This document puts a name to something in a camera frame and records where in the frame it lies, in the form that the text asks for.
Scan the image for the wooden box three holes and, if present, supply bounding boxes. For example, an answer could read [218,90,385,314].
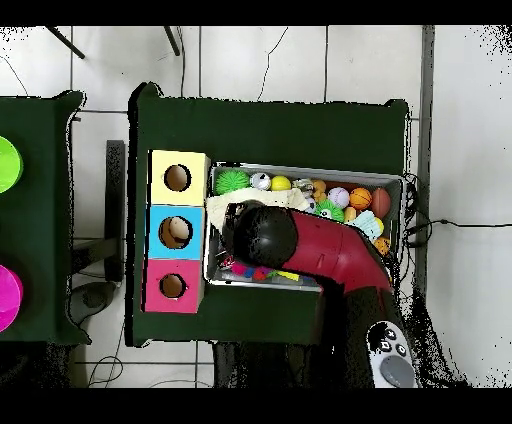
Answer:
[143,149,212,315]

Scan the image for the small silver can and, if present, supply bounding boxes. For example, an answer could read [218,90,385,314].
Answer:
[250,171,273,192]

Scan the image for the pale yellow cloth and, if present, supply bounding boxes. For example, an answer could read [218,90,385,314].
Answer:
[206,188,309,235]

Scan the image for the plain green spiky ball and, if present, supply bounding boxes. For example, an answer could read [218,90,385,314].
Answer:
[214,168,252,197]

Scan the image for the green spiky ball with eyes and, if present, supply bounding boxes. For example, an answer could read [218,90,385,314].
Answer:
[314,199,345,224]

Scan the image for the white baseball toy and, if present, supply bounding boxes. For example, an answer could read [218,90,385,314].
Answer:
[327,187,351,210]

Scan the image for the orange basketball toy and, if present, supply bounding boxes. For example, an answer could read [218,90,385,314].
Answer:
[349,187,374,212]

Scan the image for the mint green cloth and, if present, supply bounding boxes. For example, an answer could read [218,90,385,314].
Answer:
[347,210,385,241]

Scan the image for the brown rubber ball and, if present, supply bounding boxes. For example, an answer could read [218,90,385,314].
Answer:
[371,187,393,220]

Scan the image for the black flat panel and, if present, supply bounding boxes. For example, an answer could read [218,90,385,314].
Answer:
[105,139,127,283]

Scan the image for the black tripod leg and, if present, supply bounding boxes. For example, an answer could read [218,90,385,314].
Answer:
[163,25,181,57]
[45,25,85,60]

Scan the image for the dark green side table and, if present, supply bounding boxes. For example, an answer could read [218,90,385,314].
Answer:
[0,90,89,345]

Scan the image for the green round disc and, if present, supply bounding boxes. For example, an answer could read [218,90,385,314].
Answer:
[0,135,24,194]

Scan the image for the magenta round disc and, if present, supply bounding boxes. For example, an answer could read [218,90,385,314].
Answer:
[0,264,24,333]

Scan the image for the shallow wire mesh bin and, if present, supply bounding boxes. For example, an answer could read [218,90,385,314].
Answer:
[204,163,405,294]

